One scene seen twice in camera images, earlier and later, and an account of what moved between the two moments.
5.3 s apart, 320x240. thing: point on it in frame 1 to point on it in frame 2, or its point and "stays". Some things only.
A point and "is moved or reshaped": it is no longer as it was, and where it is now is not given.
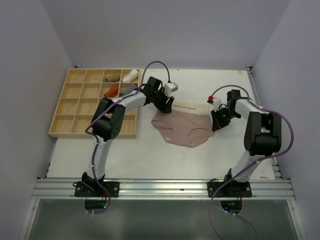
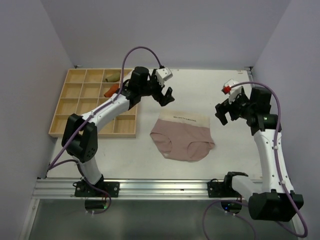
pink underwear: x=188 y=124 is moved or reshaped
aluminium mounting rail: x=162 y=189 stays
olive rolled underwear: x=114 y=77 stays
